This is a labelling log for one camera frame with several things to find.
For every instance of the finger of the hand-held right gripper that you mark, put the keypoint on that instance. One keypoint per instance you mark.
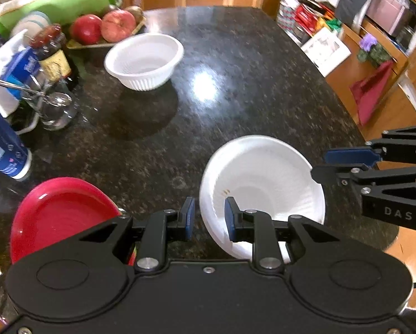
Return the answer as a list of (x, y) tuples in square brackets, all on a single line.
[(333, 175), (350, 156)]

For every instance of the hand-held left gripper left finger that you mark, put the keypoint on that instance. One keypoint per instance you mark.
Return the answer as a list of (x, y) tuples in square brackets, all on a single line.
[(189, 219)]

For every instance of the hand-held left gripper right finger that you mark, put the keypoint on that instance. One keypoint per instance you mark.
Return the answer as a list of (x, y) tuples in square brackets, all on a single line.
[(230, 221)]

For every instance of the medium white smooth bowl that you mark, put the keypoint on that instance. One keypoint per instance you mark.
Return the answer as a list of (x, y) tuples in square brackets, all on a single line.
[(263, 181)]

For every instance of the dark red cloth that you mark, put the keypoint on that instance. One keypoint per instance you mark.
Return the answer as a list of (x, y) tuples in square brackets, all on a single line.
[(373, 92)]

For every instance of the wooden shelf unit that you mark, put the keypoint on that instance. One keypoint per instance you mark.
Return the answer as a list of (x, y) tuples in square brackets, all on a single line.
[(413, 76)]

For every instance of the green printed cloth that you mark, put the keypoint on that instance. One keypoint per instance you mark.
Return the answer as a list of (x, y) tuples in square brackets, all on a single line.
[(376, 55)]

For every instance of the white paper sheet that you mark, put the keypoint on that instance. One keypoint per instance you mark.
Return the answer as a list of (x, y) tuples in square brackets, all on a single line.
[(324, 52)]

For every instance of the red plastic plate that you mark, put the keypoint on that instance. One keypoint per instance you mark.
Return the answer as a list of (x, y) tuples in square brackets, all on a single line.
[(54, 212)]

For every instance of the red gift bags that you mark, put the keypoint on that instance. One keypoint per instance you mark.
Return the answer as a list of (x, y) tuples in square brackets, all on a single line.
[(305, 15)]

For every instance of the pink storage box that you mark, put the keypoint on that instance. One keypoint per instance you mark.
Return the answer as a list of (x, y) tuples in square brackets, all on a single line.
[(389, 10)]

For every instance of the dark hanging apron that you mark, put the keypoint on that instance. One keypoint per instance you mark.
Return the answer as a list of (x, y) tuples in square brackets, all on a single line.
[(354, 0)]

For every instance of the clear drinking glass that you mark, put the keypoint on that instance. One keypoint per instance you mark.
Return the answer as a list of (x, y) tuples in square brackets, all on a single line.
[(60, 114)]

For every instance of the small white ribbed bowl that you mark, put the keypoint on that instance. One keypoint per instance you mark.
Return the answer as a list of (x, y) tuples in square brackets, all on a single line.
[(141, 59)]

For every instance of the metal spoon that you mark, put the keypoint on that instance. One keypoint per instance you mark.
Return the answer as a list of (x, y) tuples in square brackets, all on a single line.
[(56, 100)]

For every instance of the small dark cup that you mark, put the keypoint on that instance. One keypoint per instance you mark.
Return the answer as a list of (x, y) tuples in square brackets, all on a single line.
[(25, 121)]

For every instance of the blue can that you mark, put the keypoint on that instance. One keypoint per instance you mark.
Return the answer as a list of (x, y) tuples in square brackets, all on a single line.
[(4, 149)]

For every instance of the yellow fruit tray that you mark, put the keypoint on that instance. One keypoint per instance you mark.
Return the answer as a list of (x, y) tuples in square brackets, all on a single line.
[(89, 45)]

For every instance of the red apple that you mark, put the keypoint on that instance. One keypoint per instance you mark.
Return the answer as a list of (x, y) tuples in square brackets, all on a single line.
[(86, 29), (119, 26)]

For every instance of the brown kiwi fruit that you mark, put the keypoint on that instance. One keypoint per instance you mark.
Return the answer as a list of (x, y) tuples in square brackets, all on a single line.
[(135, 14)]

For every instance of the dark sauce jar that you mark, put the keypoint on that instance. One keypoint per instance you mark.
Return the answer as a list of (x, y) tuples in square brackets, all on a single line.
[(53, 54)]

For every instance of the white and blue carton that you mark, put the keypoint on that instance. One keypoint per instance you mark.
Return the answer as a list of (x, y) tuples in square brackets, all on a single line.
[(16, 73)]

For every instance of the pale striped ceramic bowl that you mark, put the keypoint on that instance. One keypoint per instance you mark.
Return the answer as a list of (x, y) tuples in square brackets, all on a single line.
[(30, 24)]

